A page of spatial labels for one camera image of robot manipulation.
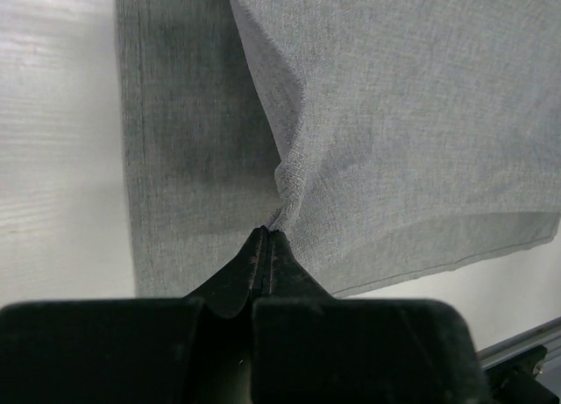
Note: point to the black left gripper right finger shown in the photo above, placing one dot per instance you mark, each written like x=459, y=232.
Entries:
x=309, y=347

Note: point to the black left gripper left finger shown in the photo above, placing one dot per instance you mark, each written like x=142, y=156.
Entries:
x=194, y=349

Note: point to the grey cloth napkin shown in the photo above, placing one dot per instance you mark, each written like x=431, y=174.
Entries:
x=388, y=139

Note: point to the aluminium rail frame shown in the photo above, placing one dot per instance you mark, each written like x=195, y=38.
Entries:
x=547, y=335

